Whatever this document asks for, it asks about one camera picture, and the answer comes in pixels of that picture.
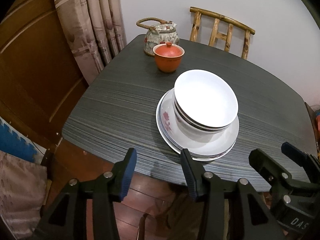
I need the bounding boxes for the wide white bowl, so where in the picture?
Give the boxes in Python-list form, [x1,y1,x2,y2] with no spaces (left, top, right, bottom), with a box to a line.
[174,69,239,127]

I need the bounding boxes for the beige patterned curtain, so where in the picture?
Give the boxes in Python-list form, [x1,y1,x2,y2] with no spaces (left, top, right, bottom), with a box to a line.
[54,0,125,83]

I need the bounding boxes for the brown wooden door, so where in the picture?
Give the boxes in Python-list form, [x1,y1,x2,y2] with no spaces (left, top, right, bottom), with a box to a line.
[1,0,88,150]

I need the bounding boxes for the white bowl red floral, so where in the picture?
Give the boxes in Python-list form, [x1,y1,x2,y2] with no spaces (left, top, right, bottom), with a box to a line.
[175,116,226,141]

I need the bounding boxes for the grey patterned fabric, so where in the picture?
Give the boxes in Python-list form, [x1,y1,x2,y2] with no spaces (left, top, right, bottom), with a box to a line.
[0,152,47,239]

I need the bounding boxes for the large plate purple flowers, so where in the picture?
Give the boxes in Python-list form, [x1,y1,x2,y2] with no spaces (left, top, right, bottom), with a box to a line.
[155,90,235,162]

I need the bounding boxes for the floral ceramic teapot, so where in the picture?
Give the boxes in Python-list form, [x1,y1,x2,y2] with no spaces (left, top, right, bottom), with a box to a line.
[136,17,180,56]

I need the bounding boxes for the wooden bamboo chair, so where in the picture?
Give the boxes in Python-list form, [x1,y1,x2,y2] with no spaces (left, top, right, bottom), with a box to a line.
[189,6,256,61]

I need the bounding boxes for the blue floor mat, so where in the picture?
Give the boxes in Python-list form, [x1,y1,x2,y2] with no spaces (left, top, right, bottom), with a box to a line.
[1,118,46,164]

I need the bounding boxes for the red plastic bag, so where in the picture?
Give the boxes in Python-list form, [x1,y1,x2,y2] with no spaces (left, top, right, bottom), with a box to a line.
[315,111,320,133]

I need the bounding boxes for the small deep plate pink flowers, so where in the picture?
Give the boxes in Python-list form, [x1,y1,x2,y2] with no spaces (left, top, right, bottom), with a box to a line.
[159,88,240,157]

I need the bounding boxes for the orange lidded tea cup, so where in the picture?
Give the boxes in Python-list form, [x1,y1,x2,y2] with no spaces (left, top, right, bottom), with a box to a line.
[153,42,185,73]

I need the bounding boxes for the white bowl green floral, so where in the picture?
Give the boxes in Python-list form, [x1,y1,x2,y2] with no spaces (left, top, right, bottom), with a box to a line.
[172,93,230,133]

